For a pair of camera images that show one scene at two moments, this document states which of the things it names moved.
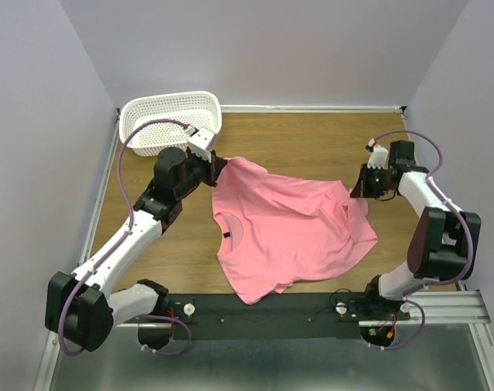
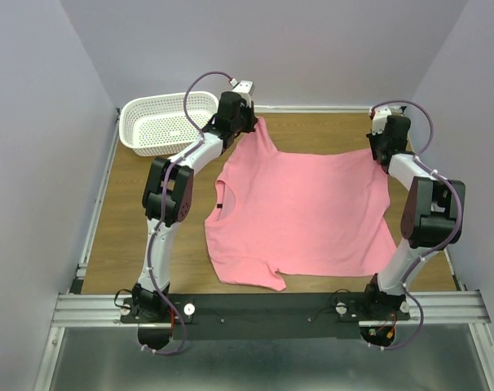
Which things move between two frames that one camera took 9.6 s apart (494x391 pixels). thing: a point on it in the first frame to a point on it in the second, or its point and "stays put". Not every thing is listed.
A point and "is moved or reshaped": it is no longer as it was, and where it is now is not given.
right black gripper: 361,188 to 372,138
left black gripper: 213,169 to 252,120
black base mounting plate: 277,315 stays put
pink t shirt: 273,231 is moved or reshaped
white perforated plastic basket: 199,110 stays put
